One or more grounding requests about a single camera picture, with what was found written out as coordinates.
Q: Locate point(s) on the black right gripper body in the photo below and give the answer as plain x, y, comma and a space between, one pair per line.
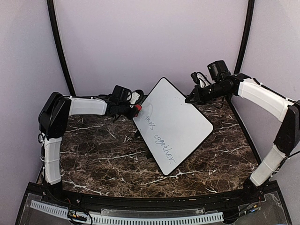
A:
216, 92

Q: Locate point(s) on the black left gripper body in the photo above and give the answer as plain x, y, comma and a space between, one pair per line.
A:
123, 111

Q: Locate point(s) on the red bone-shaped eraser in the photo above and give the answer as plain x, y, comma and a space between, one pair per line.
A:
137, 109

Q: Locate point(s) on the white whiteboard black frame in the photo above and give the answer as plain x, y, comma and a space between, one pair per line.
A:
171, 128

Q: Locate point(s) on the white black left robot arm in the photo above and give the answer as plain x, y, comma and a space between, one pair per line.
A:
55, 116

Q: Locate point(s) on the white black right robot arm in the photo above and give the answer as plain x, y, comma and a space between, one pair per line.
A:
273, 120

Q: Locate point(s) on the black right whiteboard foot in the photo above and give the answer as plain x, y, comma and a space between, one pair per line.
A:
149, 155

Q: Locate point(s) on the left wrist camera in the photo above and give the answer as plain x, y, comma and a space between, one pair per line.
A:
122, 95

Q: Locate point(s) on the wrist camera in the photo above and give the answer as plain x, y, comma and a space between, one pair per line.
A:
218, 71
122, 95

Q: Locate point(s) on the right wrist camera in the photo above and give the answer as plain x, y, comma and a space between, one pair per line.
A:
218, 71

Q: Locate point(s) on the black curved front rail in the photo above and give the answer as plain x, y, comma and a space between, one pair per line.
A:
223, 201

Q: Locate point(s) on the black right corner post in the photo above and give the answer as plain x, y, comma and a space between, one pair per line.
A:
245, 35

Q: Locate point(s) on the black corner post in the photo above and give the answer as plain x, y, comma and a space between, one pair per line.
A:
59, 47
245, 35

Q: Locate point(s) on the white slotted cable duct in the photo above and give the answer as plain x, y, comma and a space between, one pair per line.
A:
129, 217

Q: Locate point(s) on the black left corner post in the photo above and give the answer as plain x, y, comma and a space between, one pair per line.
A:
59, 47

